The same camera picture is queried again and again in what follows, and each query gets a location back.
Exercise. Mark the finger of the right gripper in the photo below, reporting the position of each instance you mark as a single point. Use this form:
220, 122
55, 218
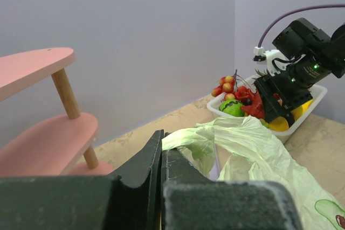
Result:
272, 108
289, 117

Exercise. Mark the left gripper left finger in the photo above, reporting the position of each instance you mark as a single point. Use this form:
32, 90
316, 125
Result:
127, 198

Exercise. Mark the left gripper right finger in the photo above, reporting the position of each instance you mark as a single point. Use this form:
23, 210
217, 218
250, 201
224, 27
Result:
190, 200

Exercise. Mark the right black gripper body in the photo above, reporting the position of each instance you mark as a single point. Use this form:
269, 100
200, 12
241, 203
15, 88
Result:
288, 93

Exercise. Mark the light green plastic bag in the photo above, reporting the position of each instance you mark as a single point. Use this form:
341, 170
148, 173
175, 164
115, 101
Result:
257, 154

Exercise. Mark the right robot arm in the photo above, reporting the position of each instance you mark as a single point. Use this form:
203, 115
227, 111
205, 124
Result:
302, 57

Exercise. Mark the upper yellow toy banana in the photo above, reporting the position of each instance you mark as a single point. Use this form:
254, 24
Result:
299, 111

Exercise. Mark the yellow toy banana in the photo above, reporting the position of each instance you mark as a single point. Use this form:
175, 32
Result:
299, 111
279, 124

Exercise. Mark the lower yellow toy banana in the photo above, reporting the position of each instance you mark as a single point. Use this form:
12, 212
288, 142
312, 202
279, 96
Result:
279, 124

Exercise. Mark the red toy lobster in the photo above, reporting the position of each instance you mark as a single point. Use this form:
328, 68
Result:
251, 101

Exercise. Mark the toy pineapple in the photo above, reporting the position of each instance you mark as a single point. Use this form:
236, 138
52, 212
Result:
262, 73

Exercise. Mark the lavender tray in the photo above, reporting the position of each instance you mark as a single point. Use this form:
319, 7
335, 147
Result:
214, 173

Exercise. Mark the green toy watermelon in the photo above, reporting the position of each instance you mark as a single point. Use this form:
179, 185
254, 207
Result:
232, 107

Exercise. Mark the red yellow berry sprig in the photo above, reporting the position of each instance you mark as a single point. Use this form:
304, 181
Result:
234, 87

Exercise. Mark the white plastic basket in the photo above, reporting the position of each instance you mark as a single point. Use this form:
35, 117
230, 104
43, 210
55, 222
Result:
318, 92

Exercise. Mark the pink two-tier shelf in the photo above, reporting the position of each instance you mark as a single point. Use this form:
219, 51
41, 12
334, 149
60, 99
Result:
52, 102

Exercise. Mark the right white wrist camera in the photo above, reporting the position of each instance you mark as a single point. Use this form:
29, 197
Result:
275, 61

